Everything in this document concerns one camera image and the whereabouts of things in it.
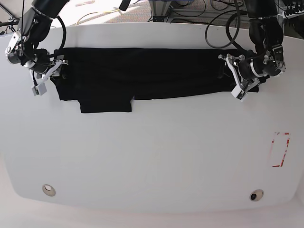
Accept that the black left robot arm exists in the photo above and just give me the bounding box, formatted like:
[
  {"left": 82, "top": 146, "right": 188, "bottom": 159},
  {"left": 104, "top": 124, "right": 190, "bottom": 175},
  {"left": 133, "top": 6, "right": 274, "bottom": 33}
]
[{"left": 205, "top": 0, "right": 286, "bottom": 100}]

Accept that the table grommet hole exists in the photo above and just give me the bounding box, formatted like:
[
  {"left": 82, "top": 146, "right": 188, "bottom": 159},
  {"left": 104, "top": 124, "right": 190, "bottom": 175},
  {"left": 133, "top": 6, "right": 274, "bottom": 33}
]
[
  {"left": 249, "top": 189, "right": 264, "bottom": 202},
  {"left": 42, "top": 184, "right": 56, "bottom": 197}
]

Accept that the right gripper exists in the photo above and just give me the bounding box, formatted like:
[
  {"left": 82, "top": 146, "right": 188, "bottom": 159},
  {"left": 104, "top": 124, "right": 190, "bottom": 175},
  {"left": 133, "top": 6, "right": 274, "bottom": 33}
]
[{"left": 5, "top": 32, "right": 69, "bottom": 82}]

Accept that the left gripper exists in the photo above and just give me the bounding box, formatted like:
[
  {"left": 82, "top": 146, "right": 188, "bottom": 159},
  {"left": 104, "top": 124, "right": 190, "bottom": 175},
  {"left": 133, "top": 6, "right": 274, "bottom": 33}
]
[{"left": 218, "top": 45, "right": 286, "bottom": 93}]

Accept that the red tape rectangle marking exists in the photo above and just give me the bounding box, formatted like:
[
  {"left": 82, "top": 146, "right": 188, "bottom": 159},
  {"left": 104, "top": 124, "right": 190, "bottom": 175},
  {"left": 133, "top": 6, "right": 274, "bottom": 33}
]
[{"left": 269, "top": 132, "right": 291, "bottom": 168}]

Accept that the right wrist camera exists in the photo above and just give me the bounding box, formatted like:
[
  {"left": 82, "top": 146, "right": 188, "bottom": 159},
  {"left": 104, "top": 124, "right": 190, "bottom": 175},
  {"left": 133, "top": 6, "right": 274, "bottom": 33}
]
[{"left": 32, "top": 83, "right": 47, "bottom": 96}]

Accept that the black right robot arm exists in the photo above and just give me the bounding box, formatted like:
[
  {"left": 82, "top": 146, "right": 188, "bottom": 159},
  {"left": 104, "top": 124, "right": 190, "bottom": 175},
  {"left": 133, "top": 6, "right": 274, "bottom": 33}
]
[{"left": 5, "top": 0, "right": 269, "bottom": 101}]

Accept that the right table grommet hole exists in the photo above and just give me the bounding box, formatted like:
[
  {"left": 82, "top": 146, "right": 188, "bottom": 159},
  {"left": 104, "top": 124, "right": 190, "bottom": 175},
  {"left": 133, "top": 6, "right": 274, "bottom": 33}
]
[{"left": 249, "top": 189, "right": 264, "bottom": 202}]

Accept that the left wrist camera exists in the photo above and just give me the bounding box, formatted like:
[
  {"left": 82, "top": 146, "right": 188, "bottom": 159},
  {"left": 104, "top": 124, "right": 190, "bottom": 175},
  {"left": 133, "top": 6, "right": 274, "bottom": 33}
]
[{"left": 231, "top": 86, "right": 247, "bottom": 102}]

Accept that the black printed T-shirt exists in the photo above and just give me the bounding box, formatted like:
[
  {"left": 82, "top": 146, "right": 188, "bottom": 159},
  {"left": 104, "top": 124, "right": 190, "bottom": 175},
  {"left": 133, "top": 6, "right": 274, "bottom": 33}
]
[{"left": 51, "top": 47, "right": 240, "bottom": 114}]

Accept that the left table grommet hole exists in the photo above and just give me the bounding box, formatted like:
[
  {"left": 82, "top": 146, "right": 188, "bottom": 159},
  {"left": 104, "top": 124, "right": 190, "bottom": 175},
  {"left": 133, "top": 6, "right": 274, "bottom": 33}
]
[{"left": 42, "top": 184, "right": 56, "bottom": 197}]

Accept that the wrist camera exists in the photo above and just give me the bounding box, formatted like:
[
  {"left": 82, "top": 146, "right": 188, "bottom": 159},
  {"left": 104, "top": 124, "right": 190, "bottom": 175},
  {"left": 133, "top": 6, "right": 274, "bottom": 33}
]
[
  {"left": 231, "top": 86, "right": 247, "bottom": 102},
  {"left": 32, "top": 83, "right": 47, "bottom": 96}
]

